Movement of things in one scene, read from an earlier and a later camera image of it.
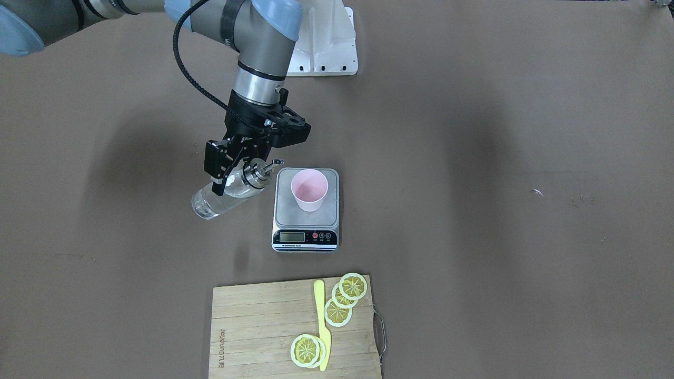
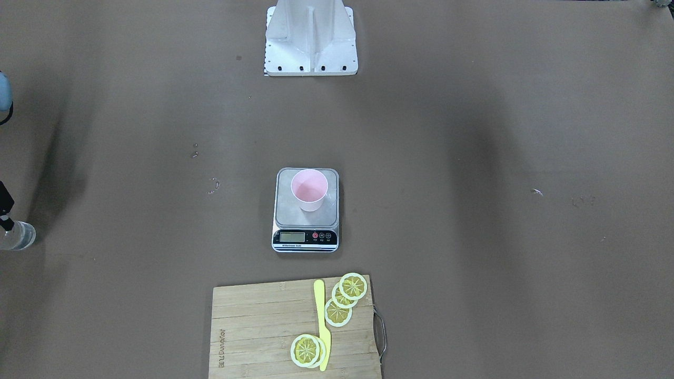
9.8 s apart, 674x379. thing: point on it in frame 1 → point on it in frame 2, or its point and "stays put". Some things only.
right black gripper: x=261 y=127 → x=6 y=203
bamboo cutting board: x=253 y=326 stays put
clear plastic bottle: x=253 y=175 → x=22 y=235
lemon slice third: x=337 y=316 stays put
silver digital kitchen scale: x=296 y=230 stays put
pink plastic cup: x=308 y=187 stays put
